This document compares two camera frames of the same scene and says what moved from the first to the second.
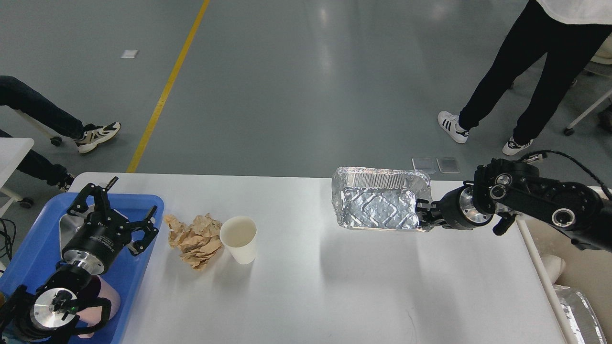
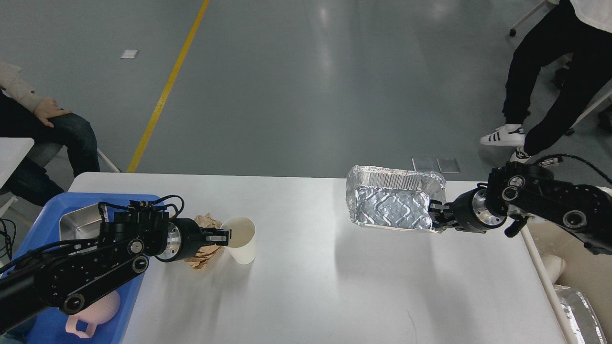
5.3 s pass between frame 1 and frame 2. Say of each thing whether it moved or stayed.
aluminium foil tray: moved
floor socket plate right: stayed
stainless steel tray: stayed
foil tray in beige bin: stayed
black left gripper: moved
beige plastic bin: stayed
